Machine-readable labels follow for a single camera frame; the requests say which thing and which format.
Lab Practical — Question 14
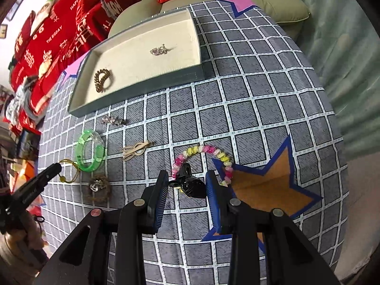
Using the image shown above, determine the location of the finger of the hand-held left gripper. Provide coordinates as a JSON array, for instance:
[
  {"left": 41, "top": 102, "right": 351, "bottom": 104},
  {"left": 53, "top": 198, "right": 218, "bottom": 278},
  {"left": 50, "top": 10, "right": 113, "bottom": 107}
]
[{"left": 28, "top": 163, "right": 63, "bottom": 191}]

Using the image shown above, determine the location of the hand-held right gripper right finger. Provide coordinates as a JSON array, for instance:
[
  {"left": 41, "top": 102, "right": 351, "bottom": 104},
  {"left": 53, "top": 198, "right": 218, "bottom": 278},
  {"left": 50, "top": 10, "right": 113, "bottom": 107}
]
[{"left": 205, "top": 170, "right": 342, "bottom": 285}]

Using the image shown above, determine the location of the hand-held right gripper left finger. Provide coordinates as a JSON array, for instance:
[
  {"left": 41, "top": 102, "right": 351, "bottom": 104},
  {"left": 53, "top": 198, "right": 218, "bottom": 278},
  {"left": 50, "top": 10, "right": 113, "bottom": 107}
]
[{"left": 34, "top": 170, "right": 170, "bottom": 285}]

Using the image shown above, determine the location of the yellow cord bracelet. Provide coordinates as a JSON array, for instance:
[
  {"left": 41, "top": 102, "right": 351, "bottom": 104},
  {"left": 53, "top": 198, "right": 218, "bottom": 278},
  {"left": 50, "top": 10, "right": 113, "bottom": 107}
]
[{"left": 59, "top": 159, "right": 82, "bottom": 185}]

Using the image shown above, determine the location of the black claw hair clip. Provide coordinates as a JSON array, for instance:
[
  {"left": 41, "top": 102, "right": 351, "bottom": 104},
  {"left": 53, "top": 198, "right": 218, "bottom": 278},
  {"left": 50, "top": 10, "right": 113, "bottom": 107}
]
[{"left": 169, "top": 163, "right": 207, "bottom": 199}]

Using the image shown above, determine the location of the green translucent bangle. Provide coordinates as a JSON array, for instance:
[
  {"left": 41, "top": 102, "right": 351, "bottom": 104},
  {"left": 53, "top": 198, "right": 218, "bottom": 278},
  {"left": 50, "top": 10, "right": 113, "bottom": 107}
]
[{"left": 74, "top": 128, "right": 107, "bottom": 172}]

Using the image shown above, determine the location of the brown beaded bracelet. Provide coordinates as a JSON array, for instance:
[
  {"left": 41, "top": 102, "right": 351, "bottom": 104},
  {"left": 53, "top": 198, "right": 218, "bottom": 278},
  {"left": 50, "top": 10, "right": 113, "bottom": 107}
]
[{"left": 84, "top": 174, "right": 112, "bottom": 204}]

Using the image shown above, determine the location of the pastel beaded bracelet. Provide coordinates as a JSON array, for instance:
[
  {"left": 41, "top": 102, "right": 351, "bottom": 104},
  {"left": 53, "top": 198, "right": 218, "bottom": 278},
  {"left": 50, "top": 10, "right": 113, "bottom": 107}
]
[{"left": 171, "top": 144, "right": 235, "bottom": 187}]

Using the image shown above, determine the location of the gold hair clip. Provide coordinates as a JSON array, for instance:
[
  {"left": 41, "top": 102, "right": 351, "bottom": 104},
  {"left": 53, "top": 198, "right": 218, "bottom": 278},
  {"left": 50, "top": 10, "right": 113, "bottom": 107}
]
[{"left": 121, "top": 141, "right": 155, "bottom": 162}]

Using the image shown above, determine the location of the long crystal hair clip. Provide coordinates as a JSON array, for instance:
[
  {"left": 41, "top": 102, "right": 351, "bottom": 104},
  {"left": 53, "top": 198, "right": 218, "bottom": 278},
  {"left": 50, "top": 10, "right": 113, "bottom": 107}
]
[{"left": 101, "top": 116, "right": 128, "bottom": 126}]

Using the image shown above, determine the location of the grey jewellery tray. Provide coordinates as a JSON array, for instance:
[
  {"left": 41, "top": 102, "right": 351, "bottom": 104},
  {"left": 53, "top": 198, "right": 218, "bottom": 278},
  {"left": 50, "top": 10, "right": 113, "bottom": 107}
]
[{"left": 68, "top": 7, "right": 205, "bottom": 118}]

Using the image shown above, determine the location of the dark printed box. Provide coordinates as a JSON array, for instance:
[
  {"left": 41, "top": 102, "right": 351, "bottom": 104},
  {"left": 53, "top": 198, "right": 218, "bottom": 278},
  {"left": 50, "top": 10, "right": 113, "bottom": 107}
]
[{"left": 16, "top": 131, "right": 40, "bottom": 159}]

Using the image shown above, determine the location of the orange star sticker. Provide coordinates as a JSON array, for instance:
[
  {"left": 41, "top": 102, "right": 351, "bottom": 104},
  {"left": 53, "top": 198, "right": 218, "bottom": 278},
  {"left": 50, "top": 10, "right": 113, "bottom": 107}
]
[{"left": 201, "top": 135, "right": 324, "bottom": 254}]

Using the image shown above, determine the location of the grey cloth pile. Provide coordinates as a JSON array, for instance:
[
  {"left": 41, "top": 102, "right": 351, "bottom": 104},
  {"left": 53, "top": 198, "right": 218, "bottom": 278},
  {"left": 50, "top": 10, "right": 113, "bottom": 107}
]
[{"left": 6, "top": 77, "right": 39, "bottom": 125}]

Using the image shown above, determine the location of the pink star sticker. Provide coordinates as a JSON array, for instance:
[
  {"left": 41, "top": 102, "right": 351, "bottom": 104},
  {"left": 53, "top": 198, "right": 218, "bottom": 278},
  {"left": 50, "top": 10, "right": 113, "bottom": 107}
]
[
  {"left": 215, "top": 0, "right": 257, "bottom": 18},
  {"left": 58, "top": 58, "right": 86, "bottom": 90}
]

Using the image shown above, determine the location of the red blanket sofa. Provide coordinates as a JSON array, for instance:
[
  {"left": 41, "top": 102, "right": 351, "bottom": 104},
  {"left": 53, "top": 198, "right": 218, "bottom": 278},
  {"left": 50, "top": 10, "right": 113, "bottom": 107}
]
[{"left": 9, "top": 0, "right": 141, "bottom": 119}]

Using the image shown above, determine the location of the portrait print pillow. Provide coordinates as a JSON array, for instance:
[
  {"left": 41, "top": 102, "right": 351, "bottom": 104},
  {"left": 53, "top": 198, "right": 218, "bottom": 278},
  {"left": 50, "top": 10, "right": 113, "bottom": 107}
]
[{"left": 30, "top": 0, "right": 57, "bottom": 36}]

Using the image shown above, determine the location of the pale green curtain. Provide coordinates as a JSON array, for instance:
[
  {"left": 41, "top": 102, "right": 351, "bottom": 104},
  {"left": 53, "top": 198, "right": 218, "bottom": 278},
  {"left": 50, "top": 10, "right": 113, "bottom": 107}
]
[{"left": 246, "top": 0, "right": 380, "bottom": 161}]

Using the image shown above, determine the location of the green armchair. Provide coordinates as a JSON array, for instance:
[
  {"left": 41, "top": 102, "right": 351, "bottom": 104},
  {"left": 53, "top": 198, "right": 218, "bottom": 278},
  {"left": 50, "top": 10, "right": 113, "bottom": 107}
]
[{"left": 107, "top": 0, "right": 311, "bottom": 40}]

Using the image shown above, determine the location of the brown wooden bead bracelet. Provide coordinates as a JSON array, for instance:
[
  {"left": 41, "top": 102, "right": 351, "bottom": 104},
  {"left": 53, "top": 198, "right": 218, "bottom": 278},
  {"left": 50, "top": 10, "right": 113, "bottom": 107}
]
[{"left": 94, "top": 68, "right": 113, "bottom": 93}]

